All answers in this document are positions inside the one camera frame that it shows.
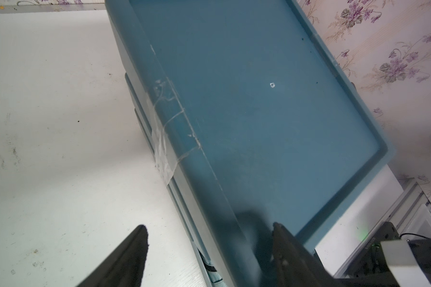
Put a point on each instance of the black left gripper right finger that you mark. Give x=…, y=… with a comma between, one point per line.
x=295, y=267

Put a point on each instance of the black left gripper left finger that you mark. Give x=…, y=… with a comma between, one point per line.
x=124, y=267

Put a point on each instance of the teal drawer cabinet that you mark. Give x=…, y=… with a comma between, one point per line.
x=251, y=122

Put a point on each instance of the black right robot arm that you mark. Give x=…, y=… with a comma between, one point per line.
x=370, y=268

